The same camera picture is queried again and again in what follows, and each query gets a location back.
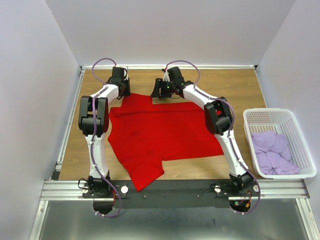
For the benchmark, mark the red t-shirt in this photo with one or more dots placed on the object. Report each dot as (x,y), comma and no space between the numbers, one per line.
(144,134)

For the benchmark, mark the white plastic laundry basket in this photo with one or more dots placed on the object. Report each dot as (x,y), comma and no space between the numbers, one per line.
(281,121)

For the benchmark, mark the aluminium frame rail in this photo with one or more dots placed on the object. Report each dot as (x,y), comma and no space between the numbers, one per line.
(67,190)

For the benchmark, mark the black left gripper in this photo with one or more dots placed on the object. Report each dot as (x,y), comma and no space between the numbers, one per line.
(127,92)

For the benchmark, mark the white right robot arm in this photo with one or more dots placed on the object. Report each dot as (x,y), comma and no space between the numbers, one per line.
(219,119)

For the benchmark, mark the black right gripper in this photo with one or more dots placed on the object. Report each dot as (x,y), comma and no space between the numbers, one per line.
(159,84)

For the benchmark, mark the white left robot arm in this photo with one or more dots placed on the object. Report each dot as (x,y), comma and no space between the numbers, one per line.
(93,121)

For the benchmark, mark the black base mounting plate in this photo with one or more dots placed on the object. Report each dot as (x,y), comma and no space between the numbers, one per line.
(166,194)

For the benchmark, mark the lavender t-shirt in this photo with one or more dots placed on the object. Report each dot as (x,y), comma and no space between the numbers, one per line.
(273,154)

